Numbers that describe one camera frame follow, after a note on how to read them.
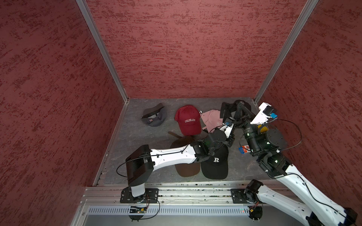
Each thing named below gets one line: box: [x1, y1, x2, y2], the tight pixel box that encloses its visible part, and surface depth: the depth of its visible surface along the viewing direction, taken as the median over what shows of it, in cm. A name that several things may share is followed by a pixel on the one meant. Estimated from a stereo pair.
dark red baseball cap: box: [174, 105, 202, 137], surface depth 103 cm
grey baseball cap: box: [141, 102, 167, 127], surface depth 100 cm
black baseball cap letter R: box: [200, 144, 229, 180], surface depth 84 cm
